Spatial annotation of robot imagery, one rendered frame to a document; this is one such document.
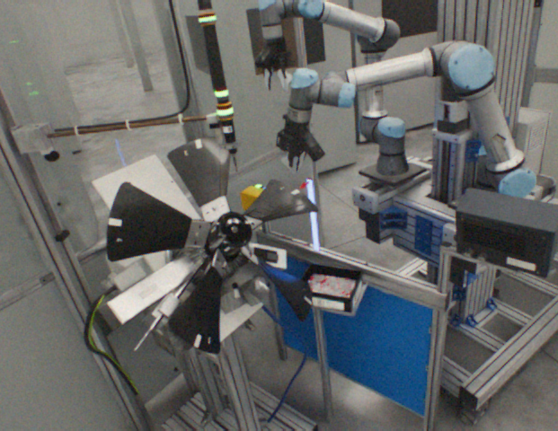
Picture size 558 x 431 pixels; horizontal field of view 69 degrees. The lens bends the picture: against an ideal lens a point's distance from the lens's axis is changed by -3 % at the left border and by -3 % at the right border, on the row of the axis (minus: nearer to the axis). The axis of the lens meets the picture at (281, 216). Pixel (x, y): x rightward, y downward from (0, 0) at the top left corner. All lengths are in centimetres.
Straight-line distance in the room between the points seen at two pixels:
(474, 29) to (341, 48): 263
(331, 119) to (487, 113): 308
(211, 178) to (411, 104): 442
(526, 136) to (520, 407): 126
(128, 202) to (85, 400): 123
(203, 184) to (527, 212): 95
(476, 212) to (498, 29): 74
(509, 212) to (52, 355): 178
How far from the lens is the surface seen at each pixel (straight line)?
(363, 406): 227
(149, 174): 158
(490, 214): 127
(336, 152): 450
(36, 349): 198
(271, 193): 150
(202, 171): 139
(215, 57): 120
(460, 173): 187
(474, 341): 232
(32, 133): 147
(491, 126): 142
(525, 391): 246
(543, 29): 263
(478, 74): 133
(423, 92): 567
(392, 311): 173
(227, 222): 127
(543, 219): 127
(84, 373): 215
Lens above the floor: 185
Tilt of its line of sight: 29 degrees down
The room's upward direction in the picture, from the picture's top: 8 degrees counter-clockwise
